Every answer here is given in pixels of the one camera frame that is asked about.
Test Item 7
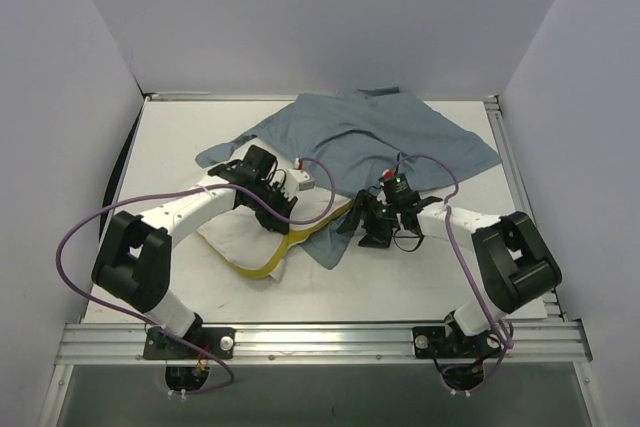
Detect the white pillow yellow edge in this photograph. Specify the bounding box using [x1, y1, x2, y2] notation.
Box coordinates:
[197, 187, 353, 280]

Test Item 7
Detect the blue-grey pillowcase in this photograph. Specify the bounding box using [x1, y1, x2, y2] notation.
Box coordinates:
[194, 86, 502, 271]

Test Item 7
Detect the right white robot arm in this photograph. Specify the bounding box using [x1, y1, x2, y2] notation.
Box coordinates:
[337, 172, 562, 356]

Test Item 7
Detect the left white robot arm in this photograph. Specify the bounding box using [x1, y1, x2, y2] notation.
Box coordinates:
[92, 146, 310, 358]

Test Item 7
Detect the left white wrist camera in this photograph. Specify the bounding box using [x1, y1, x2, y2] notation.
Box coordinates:
[287, 168, 315, 196]

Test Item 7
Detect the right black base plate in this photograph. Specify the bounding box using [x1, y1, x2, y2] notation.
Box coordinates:
[411, 322, 500, 361]

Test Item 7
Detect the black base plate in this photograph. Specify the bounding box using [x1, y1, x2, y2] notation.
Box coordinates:
[142, 320, 236, 361]
[411, 322, 500, 361]

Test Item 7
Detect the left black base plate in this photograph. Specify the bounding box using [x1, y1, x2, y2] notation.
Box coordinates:
[142, 320, 236, 361]

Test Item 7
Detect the back aluminium rail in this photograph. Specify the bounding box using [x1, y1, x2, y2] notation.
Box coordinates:
[145, 92, 210, 102]

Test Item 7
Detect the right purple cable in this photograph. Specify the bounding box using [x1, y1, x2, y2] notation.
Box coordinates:
[383, 152, 516, 393]

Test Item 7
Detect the front aluminium rail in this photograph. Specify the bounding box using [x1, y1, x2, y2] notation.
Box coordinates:
[55, 320, 592, 366]

